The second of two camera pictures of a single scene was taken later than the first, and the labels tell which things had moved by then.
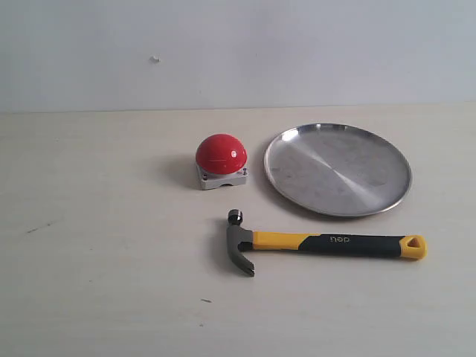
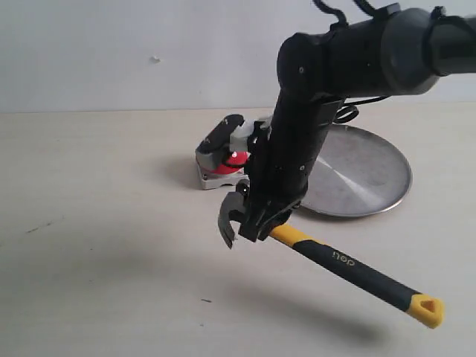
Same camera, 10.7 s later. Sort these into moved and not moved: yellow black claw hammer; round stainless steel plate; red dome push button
Moved: yellow black claw hammer
Not moved: round stainless steel plate; red dome push button
